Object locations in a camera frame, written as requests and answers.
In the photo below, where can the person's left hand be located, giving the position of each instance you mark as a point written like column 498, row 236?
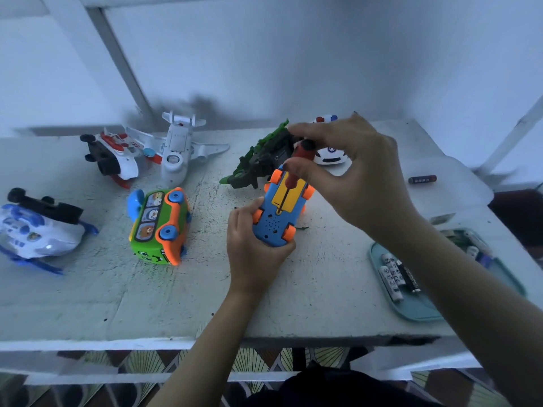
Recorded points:
column 259, row 267

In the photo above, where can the person's right hand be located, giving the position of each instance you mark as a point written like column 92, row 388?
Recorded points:
column 373, row 186

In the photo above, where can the yellow orange toy car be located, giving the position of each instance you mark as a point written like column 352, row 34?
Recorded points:
column 276, row 220

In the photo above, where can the black red battery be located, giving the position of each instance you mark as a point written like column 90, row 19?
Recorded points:
column 422, row 179

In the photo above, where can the black white toy car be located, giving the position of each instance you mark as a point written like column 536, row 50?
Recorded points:
column 331, row 155

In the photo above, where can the red screwdriver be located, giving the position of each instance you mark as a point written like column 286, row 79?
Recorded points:
column 304, row 153

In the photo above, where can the clear plastic container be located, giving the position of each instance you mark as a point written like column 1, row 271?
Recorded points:
column 462, row 195

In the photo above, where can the pile of batteries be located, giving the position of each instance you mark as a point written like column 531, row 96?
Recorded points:
column 392, row 277

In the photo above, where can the dark green toy helicopter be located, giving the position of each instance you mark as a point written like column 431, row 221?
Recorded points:
column 259, row 161

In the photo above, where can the green orange toy car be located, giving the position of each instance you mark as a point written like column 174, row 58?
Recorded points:
column 157, row 229

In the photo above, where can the teal container lid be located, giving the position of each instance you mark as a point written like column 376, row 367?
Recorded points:
column 416, row 309

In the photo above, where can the white toy airplane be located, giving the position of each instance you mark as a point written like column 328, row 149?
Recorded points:
column 176, row 146

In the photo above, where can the dark brown storage box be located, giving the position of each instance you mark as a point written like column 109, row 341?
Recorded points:
column 522, row 216

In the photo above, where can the red white toy vehicle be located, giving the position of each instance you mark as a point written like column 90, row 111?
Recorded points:
column 114, row 156

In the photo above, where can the white blue toy vehicle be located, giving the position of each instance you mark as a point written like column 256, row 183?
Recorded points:
column 38, row 233

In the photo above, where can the person's left forearm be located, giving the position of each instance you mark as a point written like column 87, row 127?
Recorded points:
column 208, row 351

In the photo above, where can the person's dark trousers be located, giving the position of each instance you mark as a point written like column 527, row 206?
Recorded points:
column 339, row 390

